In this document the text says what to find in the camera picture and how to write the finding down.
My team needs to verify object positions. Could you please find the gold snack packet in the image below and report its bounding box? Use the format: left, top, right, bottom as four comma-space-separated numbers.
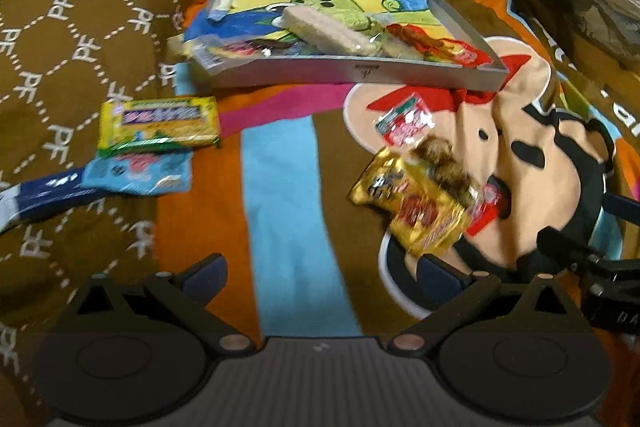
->
350, 147, 473, 255

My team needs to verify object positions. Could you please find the grey cardboard tray with drawing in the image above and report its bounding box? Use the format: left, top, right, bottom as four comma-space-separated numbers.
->
192, 0, 510, 90

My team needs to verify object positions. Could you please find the dark blue stick packet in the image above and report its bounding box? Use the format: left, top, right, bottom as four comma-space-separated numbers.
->
0, 172, 101, 233

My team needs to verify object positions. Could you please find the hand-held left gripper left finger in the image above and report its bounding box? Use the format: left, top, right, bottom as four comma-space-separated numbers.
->
65, 253, 257, 355

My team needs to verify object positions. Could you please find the small red white candy packet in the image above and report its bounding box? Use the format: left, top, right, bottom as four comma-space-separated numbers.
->
375, 93, 435, 146

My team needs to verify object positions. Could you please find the orange red spicy strip packet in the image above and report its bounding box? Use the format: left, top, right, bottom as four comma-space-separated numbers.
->
385, 23, 451, 52

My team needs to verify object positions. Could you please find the small clear white packet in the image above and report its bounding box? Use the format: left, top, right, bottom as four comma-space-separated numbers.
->
194, 38, 261, 68

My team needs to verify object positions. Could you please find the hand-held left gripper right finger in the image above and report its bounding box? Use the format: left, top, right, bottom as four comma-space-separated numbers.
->
389, 253, 576, 354

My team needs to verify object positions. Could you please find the brown patterned quilt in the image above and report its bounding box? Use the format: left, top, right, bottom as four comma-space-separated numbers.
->
0, 0, 221, 427

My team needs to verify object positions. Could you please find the light blue snack packet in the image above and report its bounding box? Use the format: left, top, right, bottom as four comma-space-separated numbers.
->
80, 149, 193, 196

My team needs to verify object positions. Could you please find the yellow green snack packet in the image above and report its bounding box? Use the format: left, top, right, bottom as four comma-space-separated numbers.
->
97, 96, 222, 158

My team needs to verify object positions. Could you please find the red snack packet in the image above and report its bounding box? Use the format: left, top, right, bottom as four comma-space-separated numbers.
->
435, 38, 493, 68

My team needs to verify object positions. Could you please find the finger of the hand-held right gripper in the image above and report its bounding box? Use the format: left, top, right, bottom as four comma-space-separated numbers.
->
537, 227, 601, 275

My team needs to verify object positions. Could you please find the colourful cartoon blanket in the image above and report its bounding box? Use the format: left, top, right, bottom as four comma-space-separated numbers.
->
155, 0, 640, 427

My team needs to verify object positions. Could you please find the clear rice bar packet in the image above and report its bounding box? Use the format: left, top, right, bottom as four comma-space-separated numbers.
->
281, 4, 381, 56

